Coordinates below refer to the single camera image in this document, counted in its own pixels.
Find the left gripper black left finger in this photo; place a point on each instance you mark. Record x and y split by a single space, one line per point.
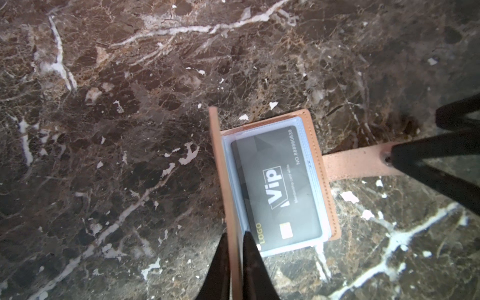
216 285

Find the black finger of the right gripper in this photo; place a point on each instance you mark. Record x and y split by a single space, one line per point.
448 163
453 116

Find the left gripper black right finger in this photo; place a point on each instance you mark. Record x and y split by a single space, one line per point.
257 284

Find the black VIP card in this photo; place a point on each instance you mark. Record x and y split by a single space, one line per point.
280 189

